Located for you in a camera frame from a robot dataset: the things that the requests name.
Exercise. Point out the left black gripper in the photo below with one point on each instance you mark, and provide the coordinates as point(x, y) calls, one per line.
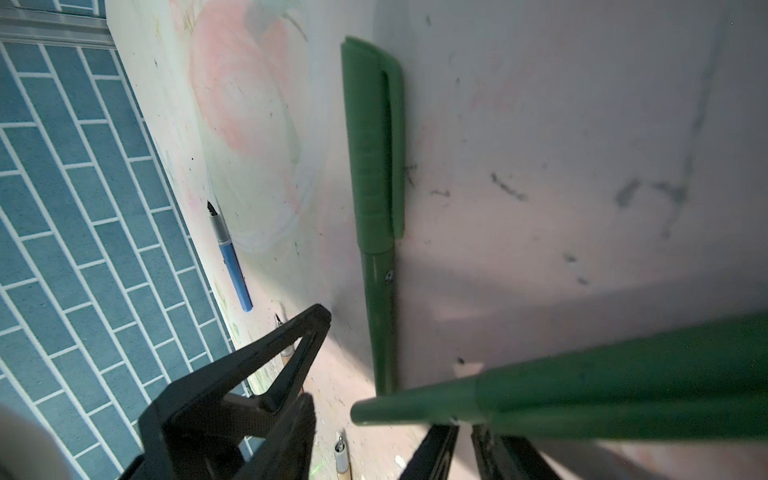
point(195, 428)

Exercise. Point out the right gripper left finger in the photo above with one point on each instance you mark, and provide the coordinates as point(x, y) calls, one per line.
point(432, 460)

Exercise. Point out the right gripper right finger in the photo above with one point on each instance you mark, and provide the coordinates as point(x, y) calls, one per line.
point(508, 457)

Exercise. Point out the blue pen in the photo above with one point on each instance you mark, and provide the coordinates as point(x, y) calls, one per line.
point(229, 256)

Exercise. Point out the green pen cap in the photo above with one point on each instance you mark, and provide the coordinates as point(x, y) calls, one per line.
point(374, 103)
point(707, 382)

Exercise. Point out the green pen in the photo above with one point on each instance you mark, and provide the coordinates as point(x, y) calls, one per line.
point(443, 404)
point(379, 287)

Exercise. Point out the tan pen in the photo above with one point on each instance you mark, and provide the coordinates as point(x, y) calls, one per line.
point(341, 457)

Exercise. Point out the floral table mat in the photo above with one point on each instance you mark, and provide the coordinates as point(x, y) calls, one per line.
point(577, 173)

